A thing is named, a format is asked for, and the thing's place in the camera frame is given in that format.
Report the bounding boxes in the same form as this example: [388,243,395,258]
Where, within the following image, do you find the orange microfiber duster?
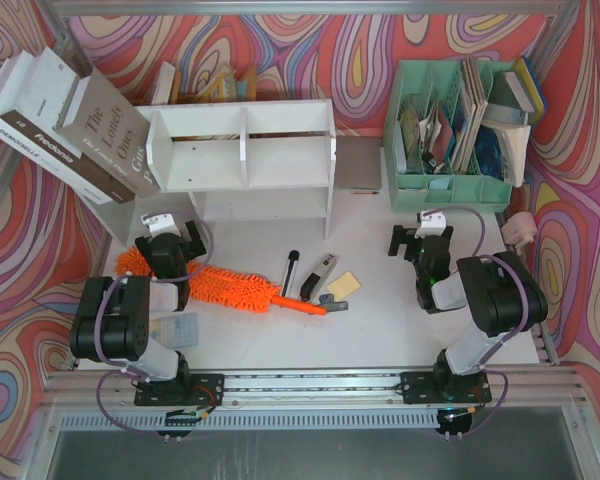
[115,247,327,316]

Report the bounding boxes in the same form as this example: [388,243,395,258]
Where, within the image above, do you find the white black utility knife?
[281,250,300,297]

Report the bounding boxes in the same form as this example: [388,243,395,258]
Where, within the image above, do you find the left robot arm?
[69,214,213,407]

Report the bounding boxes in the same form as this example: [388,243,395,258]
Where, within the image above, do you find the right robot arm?
[388,225,548,405]

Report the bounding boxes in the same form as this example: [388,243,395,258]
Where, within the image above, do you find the white wooden bookshelf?
[90,95,339,251]

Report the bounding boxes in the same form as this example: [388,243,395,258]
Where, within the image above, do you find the yellow sticky note pad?
[327,271,360,302]

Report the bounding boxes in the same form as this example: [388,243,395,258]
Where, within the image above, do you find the pink pig figurine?
[501,211,537,253]

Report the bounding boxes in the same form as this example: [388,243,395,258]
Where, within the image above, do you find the yellow blue calculator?
[149,313,199,350]

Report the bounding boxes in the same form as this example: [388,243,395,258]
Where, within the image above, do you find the black vacuum nozzle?
[318,293,349,313]

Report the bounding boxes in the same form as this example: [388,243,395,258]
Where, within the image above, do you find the open white paperback book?
[481,119,531,188]

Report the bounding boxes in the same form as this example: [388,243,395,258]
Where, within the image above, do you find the green desk organizer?
[383,60,512,213]

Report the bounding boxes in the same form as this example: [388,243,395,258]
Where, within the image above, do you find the brown Lonely Ones book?
[58,69,159,198]

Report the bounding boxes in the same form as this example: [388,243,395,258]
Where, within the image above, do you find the books behind shelf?
[141,62,257,105]

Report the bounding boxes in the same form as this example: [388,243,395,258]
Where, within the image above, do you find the grey blue yellow books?
[488,57,547,127]

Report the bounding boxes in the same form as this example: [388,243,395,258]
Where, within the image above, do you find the white brown Fredonia book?
[0,48,135,205]

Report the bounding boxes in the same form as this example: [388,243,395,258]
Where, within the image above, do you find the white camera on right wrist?
[414,210,447,238]

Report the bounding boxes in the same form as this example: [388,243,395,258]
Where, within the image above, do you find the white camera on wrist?
[141,213,181,237]
[414,210,447,238]

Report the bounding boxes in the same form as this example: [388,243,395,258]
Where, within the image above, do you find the white camera on left wrist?
[141,213,181,237]

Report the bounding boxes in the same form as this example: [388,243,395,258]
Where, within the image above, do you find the aluminium rail with mounts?
[43,364,588,410]

